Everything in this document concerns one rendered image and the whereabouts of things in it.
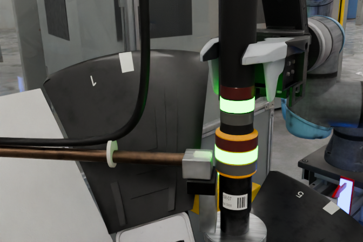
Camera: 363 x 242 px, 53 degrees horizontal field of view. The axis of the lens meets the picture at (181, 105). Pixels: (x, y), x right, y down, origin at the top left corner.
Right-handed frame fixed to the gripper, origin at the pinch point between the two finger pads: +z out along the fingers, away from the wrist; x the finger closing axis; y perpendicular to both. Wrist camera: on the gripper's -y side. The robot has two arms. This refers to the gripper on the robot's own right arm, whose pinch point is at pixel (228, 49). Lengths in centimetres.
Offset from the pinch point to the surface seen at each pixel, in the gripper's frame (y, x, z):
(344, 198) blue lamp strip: 31.3, -6.1, -35.8
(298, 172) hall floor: 143, 65, -267
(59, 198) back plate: 26.0, 31.0, -1.7
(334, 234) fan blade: 28.5, -7.7, -19.6
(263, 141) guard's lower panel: 65, 48, -135
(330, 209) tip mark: 28.0, -5.9, -24.9
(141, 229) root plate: 20.5, 8.9, 3.3
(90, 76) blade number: 5.1, 21.7, -2.4
